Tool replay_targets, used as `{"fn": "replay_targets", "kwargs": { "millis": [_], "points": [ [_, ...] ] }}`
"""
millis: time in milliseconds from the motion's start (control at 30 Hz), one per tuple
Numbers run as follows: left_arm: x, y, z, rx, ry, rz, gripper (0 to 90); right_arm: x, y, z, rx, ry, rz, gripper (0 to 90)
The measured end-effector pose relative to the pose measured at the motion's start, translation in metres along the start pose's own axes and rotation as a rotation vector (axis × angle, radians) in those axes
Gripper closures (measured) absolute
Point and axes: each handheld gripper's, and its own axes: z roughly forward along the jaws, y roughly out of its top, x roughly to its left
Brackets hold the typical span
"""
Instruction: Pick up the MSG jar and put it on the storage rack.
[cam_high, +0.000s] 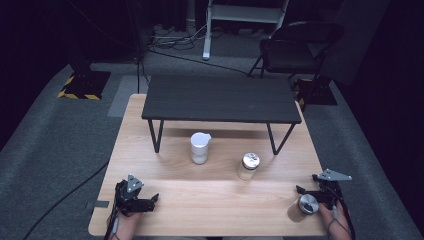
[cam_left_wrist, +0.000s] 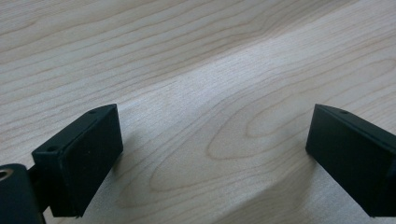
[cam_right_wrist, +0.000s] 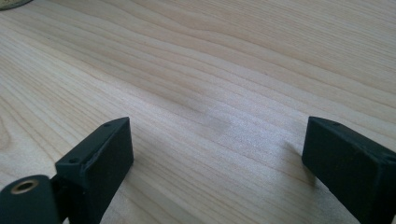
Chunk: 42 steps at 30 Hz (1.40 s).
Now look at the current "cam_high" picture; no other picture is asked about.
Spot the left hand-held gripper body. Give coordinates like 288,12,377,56
113,173,156,216

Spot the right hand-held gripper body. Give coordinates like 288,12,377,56
311,168,354,212

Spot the silver-lidded jar of brown spice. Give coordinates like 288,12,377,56
286,193,321,224

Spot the silver-lidded jar of yellow grains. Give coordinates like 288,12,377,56
237,152,261,182

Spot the white-lidded jar of white powder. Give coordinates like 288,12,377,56
190,131,213,166

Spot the black riser shelf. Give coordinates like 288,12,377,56
141,74,303,156

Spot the person's left hand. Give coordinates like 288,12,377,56
107,211,145,240

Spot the person's right hand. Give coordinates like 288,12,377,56
317,199,353,240

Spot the black tape strip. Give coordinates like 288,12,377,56
86,200,111,211

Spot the black folding chair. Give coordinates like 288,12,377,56
247,20,346,88

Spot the thin black stand pole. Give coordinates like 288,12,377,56
133,0,144,95

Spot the grey panel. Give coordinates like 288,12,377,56
319,0,392,86

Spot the white pole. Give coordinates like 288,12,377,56
185,0,197,30

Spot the right hand-held gripper cable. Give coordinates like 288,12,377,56
325,185,357,240

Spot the hand-held gripper cable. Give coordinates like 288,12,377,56
103,203,122,240
325,185,357,240

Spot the left hand-held gripper cable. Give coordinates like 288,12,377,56
103,203,122,240

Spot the long black floor cable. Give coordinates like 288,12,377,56
146,48,252,77

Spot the tangle of cables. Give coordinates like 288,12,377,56
147,23,208,52

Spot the white metal stand frame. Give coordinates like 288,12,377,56
202,0,291,62

